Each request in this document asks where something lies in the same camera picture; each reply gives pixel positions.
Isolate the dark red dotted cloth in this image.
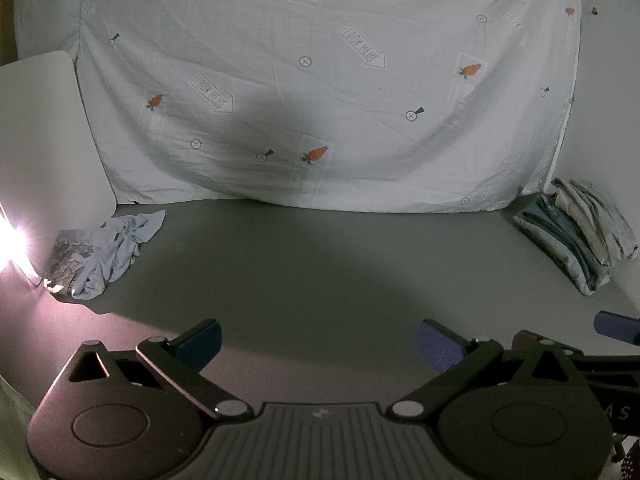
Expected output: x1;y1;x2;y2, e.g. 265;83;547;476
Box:
617;437;640;480

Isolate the white board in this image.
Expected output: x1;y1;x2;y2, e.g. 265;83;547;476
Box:
0;50;119;282

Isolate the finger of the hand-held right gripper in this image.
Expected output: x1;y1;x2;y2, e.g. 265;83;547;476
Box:
511;329;543;349
570;311;640;386

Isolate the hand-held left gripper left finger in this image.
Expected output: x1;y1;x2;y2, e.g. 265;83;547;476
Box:
50;317;254;421

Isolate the bright lamp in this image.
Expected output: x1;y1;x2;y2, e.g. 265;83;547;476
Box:
0;205;37;281

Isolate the grey folded garment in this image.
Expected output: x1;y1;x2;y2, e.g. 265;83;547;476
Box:
550;177;640;267

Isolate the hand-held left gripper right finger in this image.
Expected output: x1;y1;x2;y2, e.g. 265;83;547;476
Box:
390;319;593;423

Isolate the white leaf pattern cloth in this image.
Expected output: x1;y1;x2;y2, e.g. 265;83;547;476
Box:
42;227;108;293

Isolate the person's green clothing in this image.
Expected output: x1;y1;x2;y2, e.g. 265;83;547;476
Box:
0;375;32;480

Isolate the white carrot print bed sheet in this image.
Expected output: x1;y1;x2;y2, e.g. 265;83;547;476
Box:
75;0;584;214

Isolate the light blue shirt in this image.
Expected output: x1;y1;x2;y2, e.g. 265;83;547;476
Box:
70;209;167;302

